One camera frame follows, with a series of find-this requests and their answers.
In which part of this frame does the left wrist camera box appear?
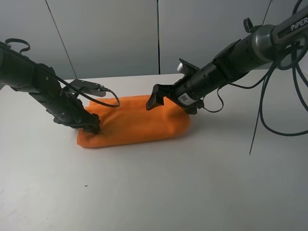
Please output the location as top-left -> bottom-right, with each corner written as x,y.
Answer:
70,79 -> 106,97

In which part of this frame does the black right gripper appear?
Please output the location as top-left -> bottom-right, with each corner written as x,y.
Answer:
146,84 -> 204,115

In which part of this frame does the orange microfiber towel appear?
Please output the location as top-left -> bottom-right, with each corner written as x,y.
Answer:
77,95 -> 191,148

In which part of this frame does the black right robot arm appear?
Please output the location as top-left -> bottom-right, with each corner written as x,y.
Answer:
146,7 -> 308,115

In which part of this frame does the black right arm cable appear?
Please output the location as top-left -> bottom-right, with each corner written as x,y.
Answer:
202,0 -> 308,156

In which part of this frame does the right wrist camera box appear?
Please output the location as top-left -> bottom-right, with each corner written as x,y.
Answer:
177,58 -> 200,76

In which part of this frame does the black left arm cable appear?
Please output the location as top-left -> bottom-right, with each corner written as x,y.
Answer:
0,38 -> 120,108

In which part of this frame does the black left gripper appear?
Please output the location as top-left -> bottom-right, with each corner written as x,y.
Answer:
53,101 -> 100,135

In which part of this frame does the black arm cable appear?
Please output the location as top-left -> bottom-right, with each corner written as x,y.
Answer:
0,38 -> 120,108
202,0 -> 308,156

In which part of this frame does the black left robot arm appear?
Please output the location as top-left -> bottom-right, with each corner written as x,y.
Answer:
0,40 -> 104,134

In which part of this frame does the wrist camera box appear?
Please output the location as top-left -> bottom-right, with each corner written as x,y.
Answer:
70,79 -> 106,97
177,58 -> 200,76

